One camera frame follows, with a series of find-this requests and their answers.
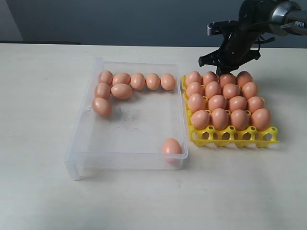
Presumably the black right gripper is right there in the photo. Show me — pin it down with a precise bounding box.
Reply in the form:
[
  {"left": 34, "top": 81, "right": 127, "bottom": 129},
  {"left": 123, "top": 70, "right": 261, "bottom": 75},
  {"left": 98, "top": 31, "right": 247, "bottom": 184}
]
[{"left": 198, "top": 26, "right": 261, "bottom": 76}]

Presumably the brown egg placed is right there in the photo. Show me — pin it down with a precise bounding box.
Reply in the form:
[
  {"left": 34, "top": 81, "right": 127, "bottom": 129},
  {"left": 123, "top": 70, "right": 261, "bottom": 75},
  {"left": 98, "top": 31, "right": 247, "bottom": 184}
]
[
  {"left": 219, "top": 73, "right": 236, "bottom": 88},
  {"left": 202, "top": 71, "right": 218, "bottom": 86},
  {"left": 251, "top": 108, "right": 271, "bottom": 131},
  {"left": 185, "top": 71, "right": 202, "bottom": 86}
]

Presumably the brown egg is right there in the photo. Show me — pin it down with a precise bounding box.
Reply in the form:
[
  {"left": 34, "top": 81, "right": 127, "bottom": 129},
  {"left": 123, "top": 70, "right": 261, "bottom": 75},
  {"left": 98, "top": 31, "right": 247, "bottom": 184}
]
[
  {"left": 205, "top": 81, "right": 222, "bottom": 99},
  {"left": 223, "top": 83, "right": 240, "bottom": 100},
  {"left": 161, "top": 73, "right": 176, "bottom": 91},
  {"left": 228, "top": 96, "right": 247, "bottom": 112},
  {"left": 186, "top": 82, "right": 204, "bottom": 98},
  {"left": 92, "top": 97, "right": 112, "bottom": 117},
  {"left": 188, "top": 93, "right": 207, "bottom": 113},
  {"left": 130, "top": 73, "right": 146, "bottom": 91},
  {"left": 98, "top": 70, "right": 114, "bottom": 86},
  {"left": 112, "top": 72, "right": 130, "bottom": 85},
  {"left": 146, "top": 73, "right": 160, "bottom": 91}
]

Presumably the yellow plastic egg tray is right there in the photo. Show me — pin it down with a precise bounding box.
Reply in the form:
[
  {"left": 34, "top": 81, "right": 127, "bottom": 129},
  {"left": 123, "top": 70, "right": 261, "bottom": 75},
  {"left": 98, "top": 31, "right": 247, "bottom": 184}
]
[{"left": 180, "top": 74, "right": 280, "bottom": 148}]

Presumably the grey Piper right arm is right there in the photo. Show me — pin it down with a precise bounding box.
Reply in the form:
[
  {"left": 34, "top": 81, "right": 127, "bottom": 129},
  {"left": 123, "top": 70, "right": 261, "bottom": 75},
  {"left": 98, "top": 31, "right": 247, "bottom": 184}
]
[{"left": 198, "top": 0, "right": 307, "bottom": 76}]

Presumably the brown egg front right corner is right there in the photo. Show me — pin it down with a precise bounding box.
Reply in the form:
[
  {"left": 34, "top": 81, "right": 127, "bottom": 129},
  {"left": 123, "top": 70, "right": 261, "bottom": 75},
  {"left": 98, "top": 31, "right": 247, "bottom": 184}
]
[{"left": 162, "top": 138, "right": 182, "bottom": 165}]

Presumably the clear plastic bin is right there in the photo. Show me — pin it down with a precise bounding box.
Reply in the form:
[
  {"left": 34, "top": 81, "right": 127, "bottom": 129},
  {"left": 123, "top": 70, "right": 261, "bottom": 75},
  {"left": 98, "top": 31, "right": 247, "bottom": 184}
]
[{"left": 64, "top": 58, "right": 188, "bottom": 180}]

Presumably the black object behind table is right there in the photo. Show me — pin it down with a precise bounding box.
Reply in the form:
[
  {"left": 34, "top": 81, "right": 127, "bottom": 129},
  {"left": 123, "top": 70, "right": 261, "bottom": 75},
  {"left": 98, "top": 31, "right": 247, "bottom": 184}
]
[{"left": 0, "top": 41, "right": 81, "bottom": 45}]

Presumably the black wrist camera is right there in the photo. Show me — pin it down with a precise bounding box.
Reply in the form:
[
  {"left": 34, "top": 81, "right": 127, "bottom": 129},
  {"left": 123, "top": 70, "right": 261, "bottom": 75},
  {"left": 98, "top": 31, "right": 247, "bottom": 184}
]
[{"left": 207, "top": 20, "right": 238, "bottom": 41}]

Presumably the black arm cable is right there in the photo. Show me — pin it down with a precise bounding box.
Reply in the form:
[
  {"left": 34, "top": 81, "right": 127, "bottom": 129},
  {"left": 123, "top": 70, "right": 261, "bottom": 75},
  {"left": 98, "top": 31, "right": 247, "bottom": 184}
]
[{"left": 249, "top": 21, "right": 275, "bottom": 51}]

